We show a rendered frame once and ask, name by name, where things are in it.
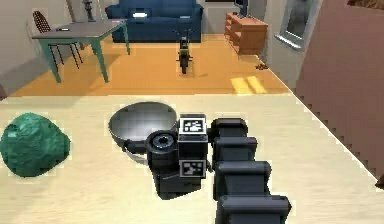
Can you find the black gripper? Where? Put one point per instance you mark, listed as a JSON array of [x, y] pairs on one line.
[[163, 156]]

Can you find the grey metal bowl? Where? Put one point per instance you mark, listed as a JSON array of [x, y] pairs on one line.
[[140, 123]]

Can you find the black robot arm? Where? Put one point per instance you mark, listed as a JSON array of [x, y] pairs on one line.
[[240, 173]]

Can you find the grey dining table green legs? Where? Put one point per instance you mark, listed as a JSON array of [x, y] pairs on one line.
[[83, 31]]

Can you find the green leafy lump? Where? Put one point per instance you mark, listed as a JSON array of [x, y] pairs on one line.
[[31, 145]]

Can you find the black green motorbike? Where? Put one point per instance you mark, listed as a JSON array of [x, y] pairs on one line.
[[183, 50]]

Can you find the blue sofa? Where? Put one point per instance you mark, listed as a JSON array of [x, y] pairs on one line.
[[160, 28]]

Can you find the small pink flat object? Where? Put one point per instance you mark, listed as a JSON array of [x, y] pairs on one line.
[[118, 21]]

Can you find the white flat object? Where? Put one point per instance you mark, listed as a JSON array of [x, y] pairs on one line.
[[139, 15]]

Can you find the small dark flat object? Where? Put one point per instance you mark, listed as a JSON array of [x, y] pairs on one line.
[[62, 29]]

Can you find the dark grey statue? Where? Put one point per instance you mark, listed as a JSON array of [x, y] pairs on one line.
[[88, 10]]

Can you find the brown chair black legs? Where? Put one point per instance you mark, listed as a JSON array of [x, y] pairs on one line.
[[41, 21]]

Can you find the small brown floor object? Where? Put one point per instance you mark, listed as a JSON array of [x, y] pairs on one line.
[[262, 66]]

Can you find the orange wooden shelf unit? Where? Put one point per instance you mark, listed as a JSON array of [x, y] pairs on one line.
[[248, 33]]

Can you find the grey framed window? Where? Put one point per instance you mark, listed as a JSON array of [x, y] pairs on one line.
[[296, 23]]

